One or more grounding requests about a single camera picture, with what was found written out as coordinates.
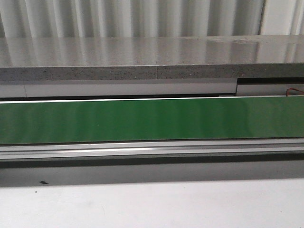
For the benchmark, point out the green conveyor belt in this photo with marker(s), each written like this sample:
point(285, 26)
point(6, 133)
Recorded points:
point(74, 121)

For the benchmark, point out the white curtain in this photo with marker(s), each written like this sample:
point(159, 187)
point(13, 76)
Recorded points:
point(149, 18)

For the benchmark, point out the grey stone counter slab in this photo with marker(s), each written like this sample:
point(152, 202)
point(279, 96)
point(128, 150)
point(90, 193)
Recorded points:
point(64, 59)

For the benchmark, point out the aluminium conveyor frame rail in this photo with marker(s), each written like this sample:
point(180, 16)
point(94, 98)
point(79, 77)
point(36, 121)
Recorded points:
point(212, 147)

